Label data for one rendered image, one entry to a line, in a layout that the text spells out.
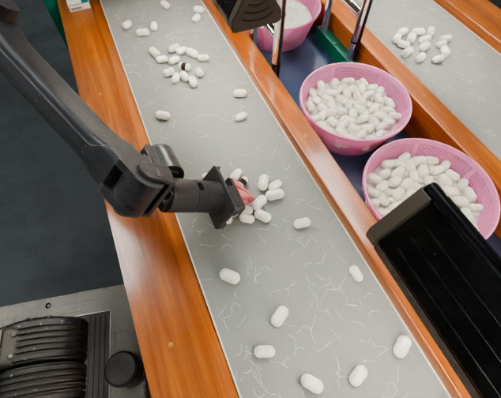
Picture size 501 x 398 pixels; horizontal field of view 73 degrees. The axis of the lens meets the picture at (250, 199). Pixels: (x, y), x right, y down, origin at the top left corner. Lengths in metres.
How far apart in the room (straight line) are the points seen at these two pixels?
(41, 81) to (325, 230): 0.54
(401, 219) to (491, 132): 0.69
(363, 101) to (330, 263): 0.44
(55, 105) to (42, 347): 0.36
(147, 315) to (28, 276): 1.11
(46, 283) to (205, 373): 1.13
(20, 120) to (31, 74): 1.63
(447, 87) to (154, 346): 0.91
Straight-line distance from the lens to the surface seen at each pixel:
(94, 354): 0.95
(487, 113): 1.03
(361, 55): 1.07
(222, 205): 0.59
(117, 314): 0.95
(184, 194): 0.54
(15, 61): 0.64
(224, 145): 0.78
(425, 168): 0.83
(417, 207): 0.31
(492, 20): 1.31
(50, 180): 1.88
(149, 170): 0.50
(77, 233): 1.66
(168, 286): 0.62
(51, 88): 0.59
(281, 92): 0.87
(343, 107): 0.92
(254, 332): 0.61
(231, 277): 0.61
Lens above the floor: 1.34
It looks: 59 degrees down
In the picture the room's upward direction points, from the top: straight up
